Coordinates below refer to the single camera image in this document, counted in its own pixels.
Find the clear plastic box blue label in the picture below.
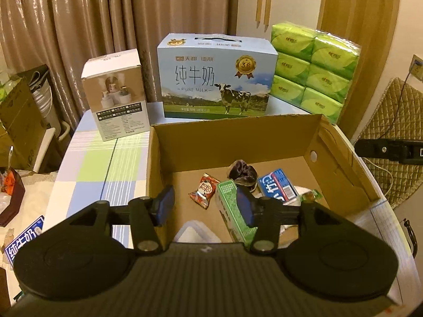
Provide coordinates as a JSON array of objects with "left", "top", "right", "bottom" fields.
[{"left": 257, "top": 168, "right": 298, "bottom": 204}]

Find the brown velvet scrunchie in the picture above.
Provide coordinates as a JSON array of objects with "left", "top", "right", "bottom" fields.
[{"left": 226, "top": 159, "right": 259, "bottom": 193}]

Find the white humidifier box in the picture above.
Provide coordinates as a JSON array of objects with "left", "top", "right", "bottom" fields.
[{"left": 81, "top": 48, "right": 149, "bottom": 143}]

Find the white wardrobe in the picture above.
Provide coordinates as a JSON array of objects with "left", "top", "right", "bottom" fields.
[{"left": 236, "top": 0, "right": 328, "bottom": 42}]

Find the blue milk carton case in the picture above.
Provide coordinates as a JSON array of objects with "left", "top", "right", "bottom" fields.
[{"left": 157, "top": 32, "right": 278, "bottom": 120}]

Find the cream lace cloth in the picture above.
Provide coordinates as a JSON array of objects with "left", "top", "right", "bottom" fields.
[{"left": 0, "top": 171, "right": 63, "bottom": 292}]

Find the white cable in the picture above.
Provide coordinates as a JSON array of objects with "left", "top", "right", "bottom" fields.
[{"left": 363, "top": 156, "right": 398, "bottom": 199}]

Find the brown cardboard storage box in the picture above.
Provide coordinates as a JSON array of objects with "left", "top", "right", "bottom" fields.
[{"left": 0, "top": 65, "right": 57, "bottom": 173}]

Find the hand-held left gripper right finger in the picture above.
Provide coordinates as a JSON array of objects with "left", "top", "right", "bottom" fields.
[{"left": 236, "top": 187, "right": 345, "bottom": 255}]

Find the stack of green tissue packs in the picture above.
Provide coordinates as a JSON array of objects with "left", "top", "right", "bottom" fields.
[{"left": 269, "top": 22, "right": 362, "bottom": 125}]

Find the red snack packet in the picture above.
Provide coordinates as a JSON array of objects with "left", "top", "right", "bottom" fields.
[{"left": 188, "top": 172, "right": 220, "bottom": 211}]

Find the white plastic container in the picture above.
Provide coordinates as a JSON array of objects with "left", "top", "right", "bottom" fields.
[{"left": 173, "top": 220, "right": 223, "bottom": 244}]

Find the green medicine box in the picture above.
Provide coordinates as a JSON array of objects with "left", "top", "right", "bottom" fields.
[{"left": 215, "top": 179, "right": 262, "bottom": 247}]

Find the thin black cable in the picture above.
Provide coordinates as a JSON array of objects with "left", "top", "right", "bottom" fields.
[{"left": 394, "top": 69, "right": 420, "bottom": 143}]

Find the candy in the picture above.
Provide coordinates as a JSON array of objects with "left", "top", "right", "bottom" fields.
[{"left": 299, "top": 189, "right": 323, "bottom": 206}]

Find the dark wooden box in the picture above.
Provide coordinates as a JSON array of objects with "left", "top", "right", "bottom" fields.
[{"left": 0, "top": 168, "right": 26, "bottom": 228}]

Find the wall socket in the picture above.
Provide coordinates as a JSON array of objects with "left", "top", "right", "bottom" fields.
[{"left": 409, "top": 54, "right": 423, "bottom": 82}]

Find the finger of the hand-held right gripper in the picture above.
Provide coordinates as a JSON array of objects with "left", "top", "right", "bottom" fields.
[{"left": 355, "top": 139, "right": 406, "bottom": 159}]

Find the small blue milk carton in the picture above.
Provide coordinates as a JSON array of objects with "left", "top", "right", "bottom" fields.
[{"left": 4, "top": 215, "right": 45, "bottom": 265}]

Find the white plastic bundle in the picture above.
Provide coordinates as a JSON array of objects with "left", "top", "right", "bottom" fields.
[{"left": 30, "top": 73, "right": 68, "bottom": 137}]

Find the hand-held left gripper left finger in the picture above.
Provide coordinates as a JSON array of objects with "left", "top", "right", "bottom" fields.
[{"left": 70, "top": 185, "right": 175, "bottom": 257}]

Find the checked tablecloth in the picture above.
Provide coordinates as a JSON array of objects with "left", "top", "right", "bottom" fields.
[{"left": 43, "top": 102, "right": 414, "bottom": 306}]

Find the beige curtain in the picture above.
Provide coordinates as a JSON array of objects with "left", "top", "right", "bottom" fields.
[{"left": 0, "top": 0, "right": 241, "bottom": 128}]

